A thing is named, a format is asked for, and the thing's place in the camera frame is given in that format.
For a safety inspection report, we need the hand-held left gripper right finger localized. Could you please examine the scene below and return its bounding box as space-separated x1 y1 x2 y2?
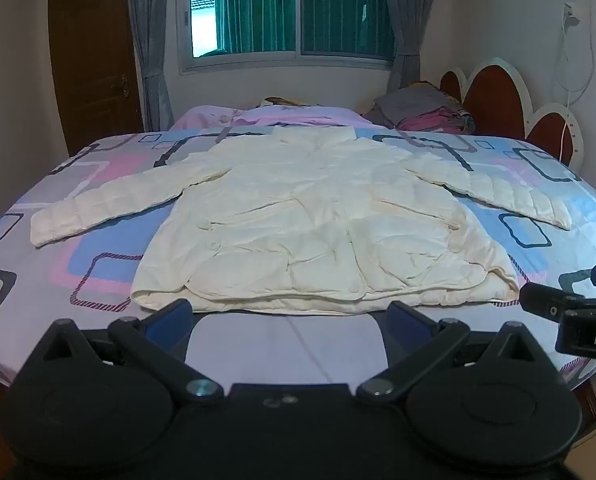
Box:
356 301 549 407

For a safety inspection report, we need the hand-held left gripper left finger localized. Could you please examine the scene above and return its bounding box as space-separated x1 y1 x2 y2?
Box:
32 298 225 407

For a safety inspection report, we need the white puffer jacket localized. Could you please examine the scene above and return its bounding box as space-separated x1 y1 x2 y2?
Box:
30 127 574 316

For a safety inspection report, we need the pile of folded clothes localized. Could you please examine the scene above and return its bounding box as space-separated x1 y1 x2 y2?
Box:
362 81 476 136

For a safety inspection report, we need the bed with patterned sheet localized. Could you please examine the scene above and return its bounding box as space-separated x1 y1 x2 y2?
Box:
0 104 596 392

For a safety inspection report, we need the brown and white headboard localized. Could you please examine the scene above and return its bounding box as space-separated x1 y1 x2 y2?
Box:
438 57 586 169

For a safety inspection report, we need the pink pillow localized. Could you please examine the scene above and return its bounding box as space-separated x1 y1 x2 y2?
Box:
170 96 375 132

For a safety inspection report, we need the brown wooden door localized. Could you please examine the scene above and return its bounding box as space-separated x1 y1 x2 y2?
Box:
47 0 145 157

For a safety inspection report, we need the grey curtain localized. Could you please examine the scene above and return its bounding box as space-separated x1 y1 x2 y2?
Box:
124 0 177 132
382 0 454 95

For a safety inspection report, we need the sliding window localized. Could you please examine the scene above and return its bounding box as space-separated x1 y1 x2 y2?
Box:
177 0 399 74

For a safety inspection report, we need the white charging cable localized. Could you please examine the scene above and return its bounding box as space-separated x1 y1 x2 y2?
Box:
549 7 596 162

